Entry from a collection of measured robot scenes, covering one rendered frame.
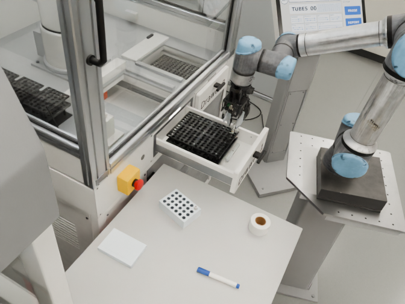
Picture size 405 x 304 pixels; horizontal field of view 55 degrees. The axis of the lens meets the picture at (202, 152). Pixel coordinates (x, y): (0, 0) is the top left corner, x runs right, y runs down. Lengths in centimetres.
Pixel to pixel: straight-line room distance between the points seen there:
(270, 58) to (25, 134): 89
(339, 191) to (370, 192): 12
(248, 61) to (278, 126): 125
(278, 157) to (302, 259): 93
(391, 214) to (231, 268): 68
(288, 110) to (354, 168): 112
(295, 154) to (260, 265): 58
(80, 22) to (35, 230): 48
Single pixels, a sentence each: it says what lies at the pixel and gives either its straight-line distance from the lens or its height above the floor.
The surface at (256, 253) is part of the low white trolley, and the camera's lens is 134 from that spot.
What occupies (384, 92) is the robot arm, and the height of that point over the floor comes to 127.
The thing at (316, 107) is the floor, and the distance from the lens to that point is 342.
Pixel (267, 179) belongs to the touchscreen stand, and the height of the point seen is 4.
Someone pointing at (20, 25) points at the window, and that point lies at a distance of 106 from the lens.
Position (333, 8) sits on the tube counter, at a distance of 220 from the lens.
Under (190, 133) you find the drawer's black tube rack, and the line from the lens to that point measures 148.
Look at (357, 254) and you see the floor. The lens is 248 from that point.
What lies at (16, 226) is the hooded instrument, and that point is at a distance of 57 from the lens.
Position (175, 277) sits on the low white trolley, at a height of 76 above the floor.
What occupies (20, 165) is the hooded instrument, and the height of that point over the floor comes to 150.
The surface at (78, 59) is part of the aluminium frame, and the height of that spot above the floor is 139.
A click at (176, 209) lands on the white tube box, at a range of 136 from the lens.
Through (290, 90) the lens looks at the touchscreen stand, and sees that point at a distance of 234.
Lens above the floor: 186
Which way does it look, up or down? 43 degrees down
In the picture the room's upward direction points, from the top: 8 degrees clockwise
